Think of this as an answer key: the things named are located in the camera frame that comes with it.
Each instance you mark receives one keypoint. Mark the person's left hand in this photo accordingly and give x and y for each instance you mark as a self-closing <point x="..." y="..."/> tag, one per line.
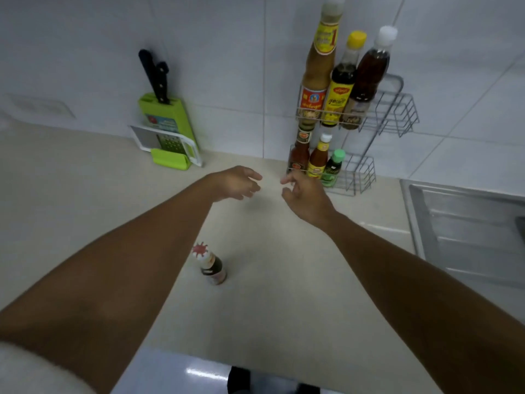
<point x="229" y="184"/>

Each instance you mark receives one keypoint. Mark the person's right hand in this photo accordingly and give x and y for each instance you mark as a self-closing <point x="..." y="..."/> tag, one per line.
<point x="309" y="198"/>

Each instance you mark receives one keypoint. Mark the person's right thumb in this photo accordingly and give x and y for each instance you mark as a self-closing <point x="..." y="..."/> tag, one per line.
<point x="287" y="193"/>

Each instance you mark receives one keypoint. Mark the person's left fingers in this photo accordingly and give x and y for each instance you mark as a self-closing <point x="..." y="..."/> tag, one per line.
<point x="252" y="180"/>

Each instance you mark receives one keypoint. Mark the person's right forearm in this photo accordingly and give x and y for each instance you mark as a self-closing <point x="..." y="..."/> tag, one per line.
<point x="418" y="299"/>

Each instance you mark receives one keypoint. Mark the person's left forearm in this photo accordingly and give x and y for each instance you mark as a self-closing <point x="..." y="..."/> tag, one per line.
<point x="123" y="274"/>

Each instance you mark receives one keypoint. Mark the small red chili sauce bottle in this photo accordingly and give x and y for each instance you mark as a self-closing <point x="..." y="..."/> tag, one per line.
<point x="300" y="153"/>

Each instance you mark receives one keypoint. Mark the small orange sauce bottle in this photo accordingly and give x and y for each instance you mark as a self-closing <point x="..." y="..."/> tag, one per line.
<point x="318" y="159"/>

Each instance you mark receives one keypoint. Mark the small green-capped bottle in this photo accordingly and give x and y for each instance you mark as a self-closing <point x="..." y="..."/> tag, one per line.
<point x="332" y="170"/>

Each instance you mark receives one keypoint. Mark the small red-capped sauce bottle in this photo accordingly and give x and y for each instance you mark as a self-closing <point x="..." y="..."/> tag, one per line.
<point x="211" y="264"/>

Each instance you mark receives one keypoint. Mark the green knife block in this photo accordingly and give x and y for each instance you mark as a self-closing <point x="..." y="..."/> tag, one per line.
<point x="172" y="114"/>

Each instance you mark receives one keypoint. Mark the white-framed grater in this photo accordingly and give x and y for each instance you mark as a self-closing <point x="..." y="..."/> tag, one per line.
<point x="144" y="137"/>

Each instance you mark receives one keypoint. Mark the yellow-capped dark sauce bottle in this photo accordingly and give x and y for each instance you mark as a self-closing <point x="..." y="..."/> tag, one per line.
<point x="340" y="88"/>

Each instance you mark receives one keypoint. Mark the tall light brown sauce bottle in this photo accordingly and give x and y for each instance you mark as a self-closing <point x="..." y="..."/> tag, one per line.
<point x="318" y="65"/>

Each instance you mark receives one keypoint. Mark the white-capped brown sauce bottle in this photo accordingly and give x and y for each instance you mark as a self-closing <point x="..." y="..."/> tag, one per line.
<point x="369" y="75"/>

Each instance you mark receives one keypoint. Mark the stainless steel sink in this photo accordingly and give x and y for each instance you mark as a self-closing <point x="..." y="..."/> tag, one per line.
<point x="471" y="233"/>

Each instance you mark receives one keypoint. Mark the dark shoe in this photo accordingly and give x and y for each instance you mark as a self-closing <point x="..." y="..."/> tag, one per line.
<point x="307" y="389"/>
<point x="238" y="381"/>

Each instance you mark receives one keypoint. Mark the white sleeve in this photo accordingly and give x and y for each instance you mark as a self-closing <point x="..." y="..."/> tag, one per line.
<point x="37" y="371"/>

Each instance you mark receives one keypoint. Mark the white wall outlet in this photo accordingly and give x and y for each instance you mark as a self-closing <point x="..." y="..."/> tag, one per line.
<point x="41" y="105"/>

